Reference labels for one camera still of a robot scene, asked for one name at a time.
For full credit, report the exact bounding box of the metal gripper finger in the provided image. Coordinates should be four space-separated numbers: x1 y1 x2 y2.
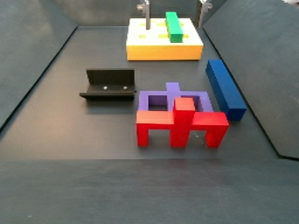
136 0 151 30
198 0 212 27

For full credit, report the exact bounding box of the blue long block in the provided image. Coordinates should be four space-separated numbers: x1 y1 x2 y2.
206 59 247 121

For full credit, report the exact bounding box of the yellow slotted board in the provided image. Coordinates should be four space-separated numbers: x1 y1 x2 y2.
125 18 203 61

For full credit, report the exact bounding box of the green block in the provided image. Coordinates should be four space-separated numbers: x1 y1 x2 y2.
165 11 183 43

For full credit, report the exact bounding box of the red three-legged piece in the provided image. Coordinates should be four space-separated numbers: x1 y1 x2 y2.
135 97 230 148

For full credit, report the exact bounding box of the black angle bracket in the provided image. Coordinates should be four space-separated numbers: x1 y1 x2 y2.
79 68 136 101

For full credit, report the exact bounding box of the purple frame piece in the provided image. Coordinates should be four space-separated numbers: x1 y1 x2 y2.
137 82 214 112

